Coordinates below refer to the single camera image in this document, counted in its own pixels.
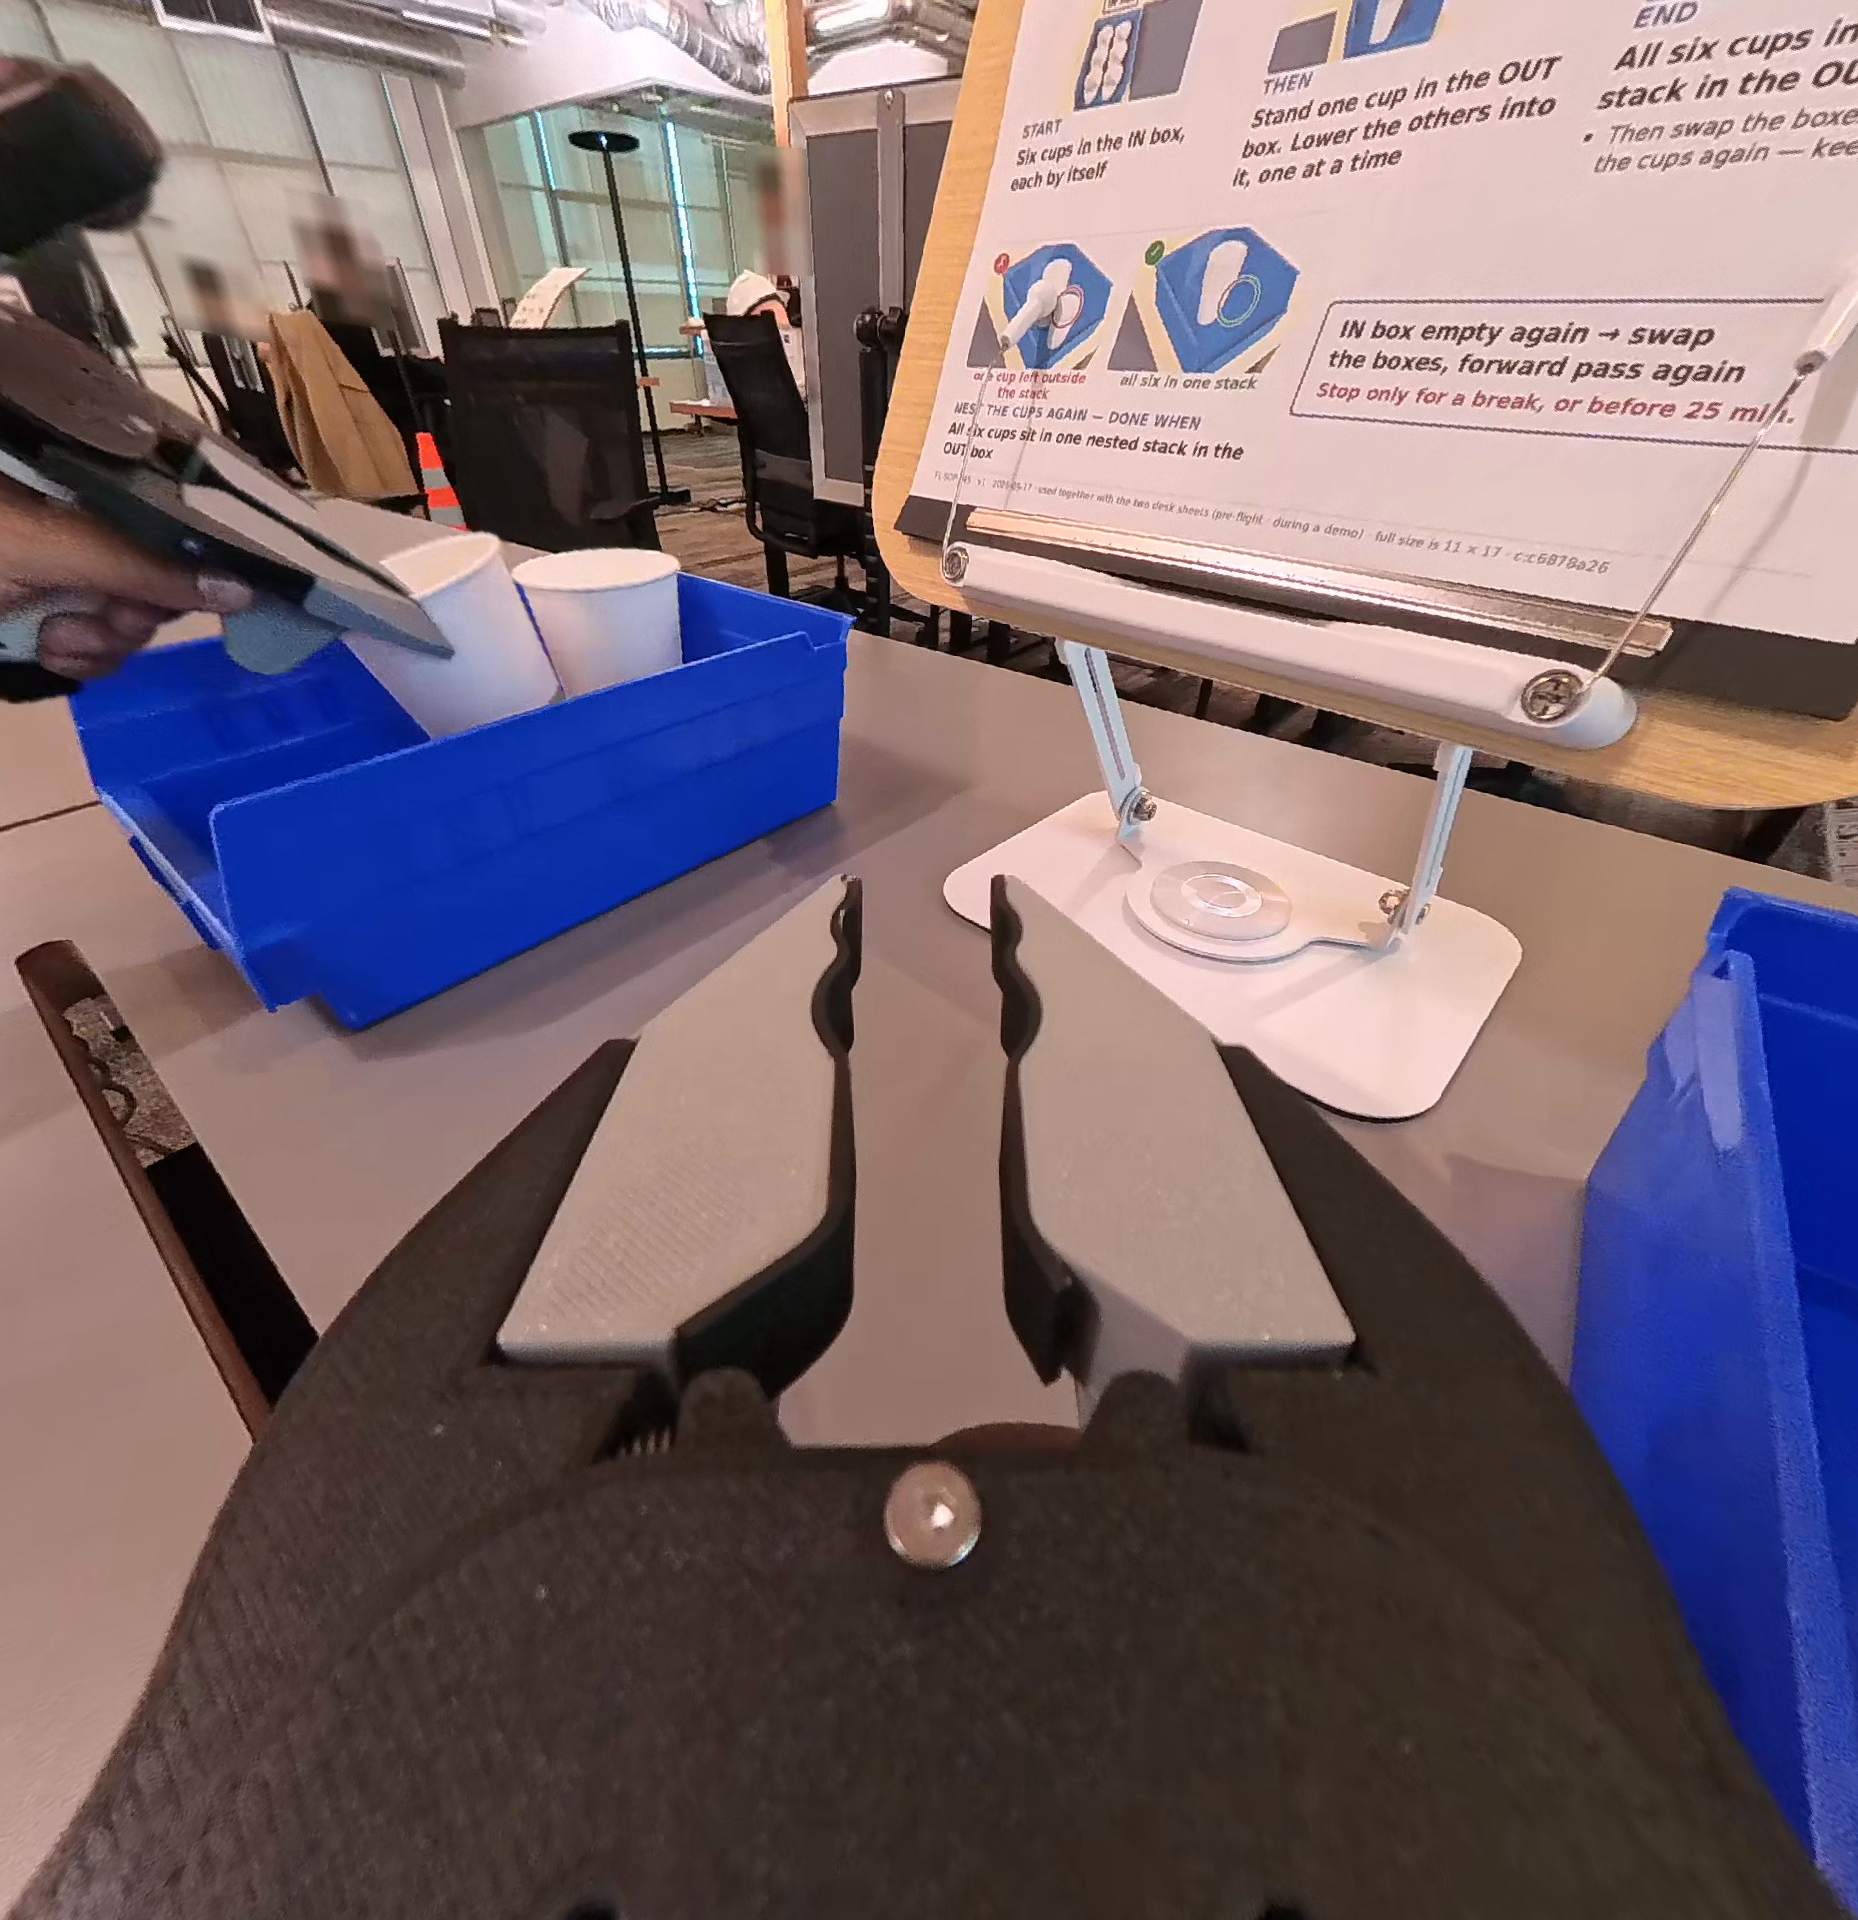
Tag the printed instruction sheet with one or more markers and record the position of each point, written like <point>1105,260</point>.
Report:
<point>1468,224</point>

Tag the black backing board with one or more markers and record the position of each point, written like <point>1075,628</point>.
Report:
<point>1799,668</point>

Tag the blue plastic bin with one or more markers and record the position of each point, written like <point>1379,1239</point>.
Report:
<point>495,870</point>
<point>1739,1351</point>

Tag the white and wood document stand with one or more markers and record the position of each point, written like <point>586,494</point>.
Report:
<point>1379,1021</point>

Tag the orange traffic cone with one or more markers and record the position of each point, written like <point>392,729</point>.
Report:
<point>436,480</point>

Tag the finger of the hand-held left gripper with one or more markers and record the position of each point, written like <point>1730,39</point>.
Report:
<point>276,643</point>
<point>314,562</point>

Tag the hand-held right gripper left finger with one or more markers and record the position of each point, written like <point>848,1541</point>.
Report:
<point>658,1201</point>

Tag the black floor lamp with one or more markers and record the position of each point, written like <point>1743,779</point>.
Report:
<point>616,271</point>

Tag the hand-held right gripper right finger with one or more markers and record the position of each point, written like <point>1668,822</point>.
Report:
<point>1184,1201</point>

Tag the black mesh office chair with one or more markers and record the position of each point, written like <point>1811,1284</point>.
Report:
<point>547,435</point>

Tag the person's left hand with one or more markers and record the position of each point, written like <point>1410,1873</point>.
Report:
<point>74,579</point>

